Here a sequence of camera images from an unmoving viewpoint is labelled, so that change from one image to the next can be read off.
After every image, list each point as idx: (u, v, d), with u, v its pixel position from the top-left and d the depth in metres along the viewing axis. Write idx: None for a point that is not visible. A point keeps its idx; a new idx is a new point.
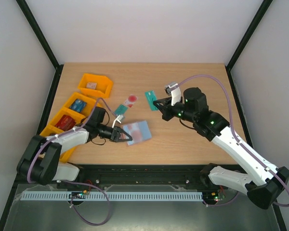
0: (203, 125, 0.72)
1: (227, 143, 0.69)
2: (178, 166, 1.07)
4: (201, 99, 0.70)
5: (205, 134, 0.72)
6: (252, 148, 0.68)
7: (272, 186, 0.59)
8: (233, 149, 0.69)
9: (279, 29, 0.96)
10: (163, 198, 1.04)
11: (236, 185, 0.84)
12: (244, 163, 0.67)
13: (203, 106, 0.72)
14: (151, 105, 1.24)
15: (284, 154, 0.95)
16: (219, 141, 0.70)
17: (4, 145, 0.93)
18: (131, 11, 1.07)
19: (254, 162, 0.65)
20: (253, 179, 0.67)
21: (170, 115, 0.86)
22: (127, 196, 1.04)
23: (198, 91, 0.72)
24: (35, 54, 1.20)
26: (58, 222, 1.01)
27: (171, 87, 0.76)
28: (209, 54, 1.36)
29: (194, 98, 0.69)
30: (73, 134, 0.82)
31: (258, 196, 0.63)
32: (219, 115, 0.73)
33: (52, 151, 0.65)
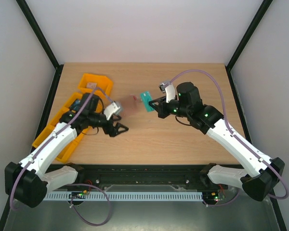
0: (198, 118, 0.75)
1: (221, 135, 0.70)
2: (178, 166, 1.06)
4: (193, 92, 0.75)
5: (200, 127, 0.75)
6: (246, 140, 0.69)
7: (266, 176, 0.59)
8: (228, 141, 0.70)
9: (279, 30, 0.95)
10: (163, 199, 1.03)
11: (234, 182, 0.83)
12: (239, 155, 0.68)
13: (196, 99, 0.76)
14: (147, 106, 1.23)
15: (283, 156, 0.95)
16: (213, 134, 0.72)
17: (4, 147, 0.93)
18: (131, 11, 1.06)
19: (248, 153, 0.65)
20: (248, 172, 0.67)
21: (165, 113, 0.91)
22: (127, 196, 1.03)
23: (191, 85, 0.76)
24: (35, 54, 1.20)
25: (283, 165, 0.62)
26: (58, 222, 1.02)
27: (164, 84, 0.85)
28: (209, 54, 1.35)
29: (186, 92, 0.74)
30: (54, 144, 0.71)
31: (254, 188, 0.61)
32: (213, 108, 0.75)
33: (28, 185, 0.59)
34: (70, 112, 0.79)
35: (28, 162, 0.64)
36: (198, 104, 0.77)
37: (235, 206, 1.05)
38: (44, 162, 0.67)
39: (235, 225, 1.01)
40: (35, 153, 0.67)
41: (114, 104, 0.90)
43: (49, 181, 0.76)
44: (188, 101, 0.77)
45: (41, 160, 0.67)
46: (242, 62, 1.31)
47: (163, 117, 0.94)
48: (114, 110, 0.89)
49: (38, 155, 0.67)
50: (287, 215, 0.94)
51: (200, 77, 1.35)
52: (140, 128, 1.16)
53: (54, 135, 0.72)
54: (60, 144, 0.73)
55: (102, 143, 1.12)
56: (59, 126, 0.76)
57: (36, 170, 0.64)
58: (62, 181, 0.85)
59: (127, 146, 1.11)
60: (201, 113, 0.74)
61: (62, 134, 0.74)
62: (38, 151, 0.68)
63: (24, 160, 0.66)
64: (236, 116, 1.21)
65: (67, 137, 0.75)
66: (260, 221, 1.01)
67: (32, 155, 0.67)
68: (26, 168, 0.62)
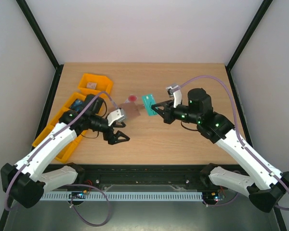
0: (207, 127, 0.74)
1: (232, 147, 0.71)
2: (178, 166, 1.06)
4: (206, 100, 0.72)
5: (209, 136, 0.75)
6: (257, 153, 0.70)
7: (277, 191, 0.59)
8: (239, 153, 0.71)
9: (279, 30, 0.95)
10: (163, 198, 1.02)
11: (238, 188, 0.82)
12: (248, 167, 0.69)
13: (208, 107, 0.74)
14: (149, 110, 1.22)
15: (282, 156, 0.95)
16: (224, 144, 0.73)
17: (4, 147, 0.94)
18: (131, 11, 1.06)
19: (259, 167, 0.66)
20: (258, 184, 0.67)
21: (172, 118, 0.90)
22: (127, 196, 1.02)
23: (204, 92, 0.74)
24: (35, 54, 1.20)
25: None
26: (58, 222, 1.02)
27: (173, 88, 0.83)
28: (209, 54, 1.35)
29: (199, 100, 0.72)
30: (50, 146, 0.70)
31: (262, 200, 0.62)
32: (224, 118, 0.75)
33: (20, 188, 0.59)
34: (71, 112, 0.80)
35: (24, 164, 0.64)
36: (209, 112, 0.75)
37: (235, 206, 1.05)
38: (39, 165, 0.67)
39: (235, 225, 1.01)
40: (32, 156, 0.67)
41: (119, 111, 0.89)
43: (46, 182, 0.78)
44: (200, 109, 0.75)
45: (36, 163, 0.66)
46: (242, 63, 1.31)
47: (168, 121, 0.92)
48: (117, 117, 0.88)
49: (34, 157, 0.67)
50: (286, 215, 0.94)
51: (201, 77, 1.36)
52: (140, 128, 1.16)
53: (50, 137, 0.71)
54: (57, 146, 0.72)
55: (102, 143, 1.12)
56: (58, 127, 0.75)
57: (31, 173, 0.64)
58: (61, 181, 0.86)
59: (127, 146, 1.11)
60: (212, 123, 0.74)
61: (60, 135, 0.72)
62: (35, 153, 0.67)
63: (20, 162, 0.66)
64: (236, 116, 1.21)
65: (64, 139, 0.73)
66: (261, 221, 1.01)
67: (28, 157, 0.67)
68: (21, 171, 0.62)
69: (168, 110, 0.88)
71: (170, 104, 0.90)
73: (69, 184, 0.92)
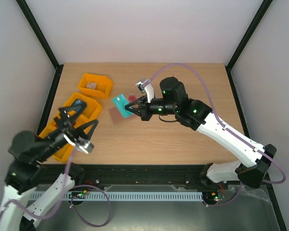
0: (186, 115, 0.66)
1: (213, 131, 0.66)
2: (178, 165, 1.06)
4: (179, 88, 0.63)
5: (190, 125, 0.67)
6: (238, 131, 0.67)
7: (263, 166, 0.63)
8: (220, 134, 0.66)
9: (279, 30, 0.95)
10: (163, 198, 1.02)
11: (229, 175, 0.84)
12: (231, 146, 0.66)
13: (182, 95, 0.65)
14: (124, 111, 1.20)
15: (282, 156, 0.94)
16: (204, 130, 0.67)
17: (3, 147, 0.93)
18: (131, 10, 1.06)
19: (243, 145, 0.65)
20: (242, 161, 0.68)
21: (150, 114, 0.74)
22: (127, 197, 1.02)
23: (176, 80, 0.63)
24: (35, 54, 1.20)
25: (275, 149, 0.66)
26: (58, 222, 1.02)
27: (143, 83, 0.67)
28: (209, 54, 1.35)
29: (172, 89, 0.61)
30: (5, 218, 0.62)
31: (252, 177, 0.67)
32: (201, 103, 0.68)
33: None
34: (15, 168, 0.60)
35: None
36: (184, 99, 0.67)
37: (235, 206, 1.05)
38: None
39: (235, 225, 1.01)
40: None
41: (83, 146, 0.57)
43: (35, 217, 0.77)
44: (174, 99, 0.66)
45: None
46: (242, 63, 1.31)
47: (147, 118, 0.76)
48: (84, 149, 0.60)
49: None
50: (287, 215, 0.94)
51: (201, 77, 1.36)
52: (140, 128, 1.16)
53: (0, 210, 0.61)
54: (16, 211, 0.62)
55: (102, 142, 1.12)
56: (8, 190, 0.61)
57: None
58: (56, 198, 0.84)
59: (127, 146, 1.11)
60: (190, 110, 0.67)
61: (11, 204, 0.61)
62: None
63: None
64: (236, 116, 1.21)
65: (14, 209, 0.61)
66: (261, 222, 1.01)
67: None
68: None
69: (143, 106, 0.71)
71: (144, 100, 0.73)
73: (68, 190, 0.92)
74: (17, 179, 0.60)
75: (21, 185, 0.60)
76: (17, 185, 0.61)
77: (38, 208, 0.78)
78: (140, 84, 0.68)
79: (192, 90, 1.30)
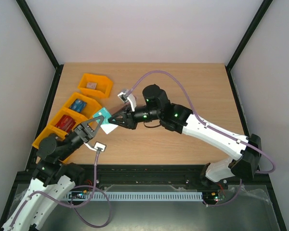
0: (169, 120, 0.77)
1: (196, 130, 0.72)
2: (178, 165, 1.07)
4: (161, 96, 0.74)
5: (174, 129, 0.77)
6: (220, 127, 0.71)
7: (250, 156, 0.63)
8: (202, 133, 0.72)
9: (279, 29, 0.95)
10: (163, 199, 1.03)
11: (226, 172, 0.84)
12: (216, 142, 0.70)
13: (164, 101, 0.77)
14: (106, 126, 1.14)
15: (283, 156, 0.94)
16: (188, 131, 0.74)
17: (4, 147, 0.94)
18: (131, 11, 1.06)
19: (225, 139, 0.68)
20: (230, 156, 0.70)
21: (135, 122, 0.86)
22: (127, 197, 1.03)
23: (158, 88, 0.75)
24: (35, 54, 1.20)
25: (259, 139, 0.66)
26: (58, 223, 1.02)
27: (126, 94, 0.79)
28: (209, 54, 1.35)
29: (154, 97, 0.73)
30: (27, 208, 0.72)
31: (243, 170, 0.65)
32: (182, 107, 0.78)
33: None
34: (43, 164, 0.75)
35: (8, 229, 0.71)
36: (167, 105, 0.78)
37: (235, 206, 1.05)
38: (22, 226, 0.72)
39: (235, 225, 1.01)
40: (14, 218, 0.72)
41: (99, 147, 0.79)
43: (37, 222, 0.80)
44: (158, 105, 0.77)
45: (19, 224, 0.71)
46: (242, 63, 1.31)
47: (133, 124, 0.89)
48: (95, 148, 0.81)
49: (16, 220, 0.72)
50: (287, 215, 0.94)
51: (201, 77, 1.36)
52: (140, 128, 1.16)
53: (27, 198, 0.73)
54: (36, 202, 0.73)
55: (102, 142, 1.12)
56: (33, 184, 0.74)
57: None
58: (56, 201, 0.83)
59: (127, 146, 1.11)
60: (172, 115, 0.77)
61: (35, 194, 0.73)
62: (16, 216, 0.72)
63: (7, 224, 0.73)
64: (236, 116, 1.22)
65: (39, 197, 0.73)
66: (261, 222, 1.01)
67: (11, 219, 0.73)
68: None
69: (129, 115, 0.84)
71: (127, 109, 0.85)
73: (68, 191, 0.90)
74: (45, 174, 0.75)
75: (47, 180, 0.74)
76: (43, 178, 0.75)
77: (39, 212, 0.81)
78: (122, 94, 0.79)
79: (192, 90, 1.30)
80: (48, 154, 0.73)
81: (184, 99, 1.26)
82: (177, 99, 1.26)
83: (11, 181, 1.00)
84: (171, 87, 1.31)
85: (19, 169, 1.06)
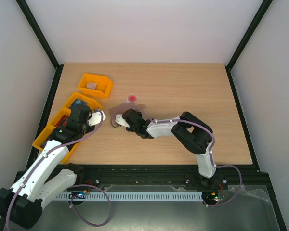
0: (142, 130, 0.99)
1: (151, 128, 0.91)
2: (178, 165, 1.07)
4: (132, 115, 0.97)
5: (146, 135, 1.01)
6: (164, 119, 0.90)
7: (179, 128, 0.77)
8: (155, 129, 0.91)
9: (279, 30, 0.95)
10: (163, 199, 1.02)
11: (205, 161, 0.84)
12: (164, 130, 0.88)
13: (137, 118, 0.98)
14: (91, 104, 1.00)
15: (283, 156, 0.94)
16: (150, 131, 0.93)
17: (3, 146, 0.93)
18: (130, 10, 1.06)
19: (164, 124, 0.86)
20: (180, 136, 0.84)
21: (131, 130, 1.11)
22: (127, 197, 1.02)
23: (130, 109, 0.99)
24: (35, 54, 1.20)
25: (188, 113, 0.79)
26: (58, 222, 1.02)
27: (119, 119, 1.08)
28: (209, 54, 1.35)
29: (127, 116, 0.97)
30: (45, 165, 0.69)
31: (187, 143, 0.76)
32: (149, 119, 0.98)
33: (22, 203, 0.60)
34: (61, 128, 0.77)
35: (19, 187, 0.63)
36: (140, 120, 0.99)
37: (235, 205, 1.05)
38: (35, 185, 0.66)
39: (235, 225, 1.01)
40: (27, 176, 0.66)
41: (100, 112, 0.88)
43: (43, 198, 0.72)
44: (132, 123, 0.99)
45: (33, 182, 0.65)
46: (242, 62, 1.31)
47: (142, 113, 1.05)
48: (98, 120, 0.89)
49: (28, 179, 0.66)
50: (287, 216, 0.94)
51: (201, 77, 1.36)
52: None
53: (44, 155, 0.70)
54: (53, 161, 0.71)
55: (102, 142, 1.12)
56: (49, 145, 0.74)
57: (28, 194, 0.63)
58: (59, 188, 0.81)
59: (127, 146, 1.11)
60: (144, 127, 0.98)
61: (54, 153, 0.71)
62: (29, 174, 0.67)
63: (15, 186, 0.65)
64: (236, 116, 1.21)
65: (58, 156, 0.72)
66: (261, 221, 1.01)
67: (23, 178, 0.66)
68: (18, 193, 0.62)
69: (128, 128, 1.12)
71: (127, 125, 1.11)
73: (71, 186, 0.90)
74: (62, 135, 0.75)
75: (65, 138, 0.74)
76: (59, 140, 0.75)
77: (45, 190, 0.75)
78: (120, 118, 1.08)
79: (192, 90, 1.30)
80: (82, 111, 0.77)
81: (184, 99, 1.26)
82: (177, 99, 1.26)
83: (11, 181, 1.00)
84: (171, 87, 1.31)
85: (19, 169, 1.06)
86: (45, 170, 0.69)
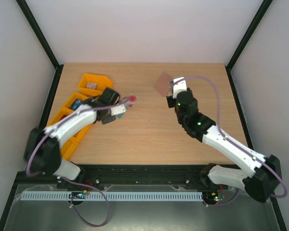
0: (192, 127, 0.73)
1: (215, 140, 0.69)
2: (177, 165, 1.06)
4: (193, 103, 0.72)
5: (194, 136, 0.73)
6: (239, 142, 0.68)
7: (263, 174, 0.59)
8: (218, 145, 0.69)
9: (279, 29, 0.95)
10: (163, 198, 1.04)
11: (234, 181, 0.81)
12: (233, 157, 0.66)
13: (195, 109, 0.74)
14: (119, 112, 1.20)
15: (284, 155, 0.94)
16: (207, 139, 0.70)
17: (3, 146, 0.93)
18: (131, 10, 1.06)
19: (241, 154, 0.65)
20: (243, 171, 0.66)
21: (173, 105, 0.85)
22: (127, 197, 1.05)
23: (191, 95, 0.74)
24: (35, 53, 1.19)
25: (277, 160, 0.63)
26: (58, 223, 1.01)
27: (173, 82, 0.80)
28: (209, 54, 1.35)
29: (186, 103, 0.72)
30: (75, 120, 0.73)
31: (254, 187, 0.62)
32: (207, 117, 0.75)
33: (50, 145, 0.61)
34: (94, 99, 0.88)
35: (51, 130, 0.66)
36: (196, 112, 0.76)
37: (235, 206, 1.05)
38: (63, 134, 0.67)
39: (235, 225, 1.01)
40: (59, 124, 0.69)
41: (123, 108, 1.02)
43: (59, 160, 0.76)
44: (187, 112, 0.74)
45: (63, 131, 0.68)
46: (242, 62, 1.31)
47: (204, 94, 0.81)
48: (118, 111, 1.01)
49: (61, 126, 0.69)
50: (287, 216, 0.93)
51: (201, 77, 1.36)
52: (140, 128, 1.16)
53: (77, 112, 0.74)
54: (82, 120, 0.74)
55: (102, 142, 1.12)
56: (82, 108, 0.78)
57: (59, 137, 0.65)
58: (63, 173, 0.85)
59: (128, 146, 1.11)
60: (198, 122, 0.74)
61: (85, 113, 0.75)
62: (60, 124, 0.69)
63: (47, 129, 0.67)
64: (236, 117, 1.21)
65: (86, 118, 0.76)
66: (261, 221, 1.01)
67: (55, 126, 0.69)
68: (49, 134, 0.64)
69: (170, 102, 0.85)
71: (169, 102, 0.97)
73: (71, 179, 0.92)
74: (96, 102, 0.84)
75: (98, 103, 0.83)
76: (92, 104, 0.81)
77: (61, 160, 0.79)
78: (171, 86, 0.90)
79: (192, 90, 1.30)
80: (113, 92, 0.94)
81: None
82: None
83: (11, 181, 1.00)
84: None
85: (19, 169, 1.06)
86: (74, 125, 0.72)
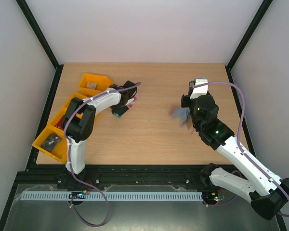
0: (208, 134, 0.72)
1: (231, 153, 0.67)
2: (178, 166, 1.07)
4: (214, 111, 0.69)
5: (209, 143, 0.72)
6: (256, 159, 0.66)
7: (277, 198, 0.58)
8: (234, 158, 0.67)
9: (279, 29, 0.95)
10: (163, 198, 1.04)
11: (237, 190, 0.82)
12: (249, 173, 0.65)
13: (214, 116, 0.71)
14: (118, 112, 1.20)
15: (284, 155, 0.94)
16: (223, 150, 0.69)
17: (3, 146, 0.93)
18: (132, 10, 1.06)
19: (257, 172, 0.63)
20: (256, 188, 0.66)
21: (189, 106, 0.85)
22: (127, 197, 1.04)
23: (212, 101, 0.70)
24: (35, 53, 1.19)
25: None
26: (58, 223, 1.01)
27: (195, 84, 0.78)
28: (209, 54, 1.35)
29: (206, 109, 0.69)
30: (107, 97, 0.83)
31: (263, 207, 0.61)
32: (225, 125, 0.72)
33: (88, 113, 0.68)
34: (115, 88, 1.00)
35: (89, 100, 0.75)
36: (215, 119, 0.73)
37: (235, 206, 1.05)
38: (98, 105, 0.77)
39: (235, 225, 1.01)
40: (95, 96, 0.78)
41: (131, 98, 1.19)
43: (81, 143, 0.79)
44: (205, 118, 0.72)
45: (98, 102, 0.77)
46: (242, 62, 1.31)
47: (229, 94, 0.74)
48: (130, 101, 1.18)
49: (96, 99, 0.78)
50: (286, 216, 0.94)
51: None
52: (140, 128, 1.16)
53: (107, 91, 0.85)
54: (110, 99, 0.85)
55: (102, 142, 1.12)
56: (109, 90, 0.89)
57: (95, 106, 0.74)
58: (77, 160, 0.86)
59: (128, 146, 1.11)
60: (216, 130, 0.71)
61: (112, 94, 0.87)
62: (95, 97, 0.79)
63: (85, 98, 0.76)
64: (236, 117, 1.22)
65: (115, 96, 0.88)
66: (261, 221, 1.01)
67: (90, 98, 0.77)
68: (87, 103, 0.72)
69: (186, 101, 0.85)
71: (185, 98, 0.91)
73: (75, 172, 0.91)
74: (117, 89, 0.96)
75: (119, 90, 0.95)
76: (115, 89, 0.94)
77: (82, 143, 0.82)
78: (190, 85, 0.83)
79: None
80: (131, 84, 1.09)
81: None
82: (177, 99, 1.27)
83: (11, 181, 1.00)
84: (171, 87, 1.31)
85: (19, 169, 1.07)
86: (106, 101, 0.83)
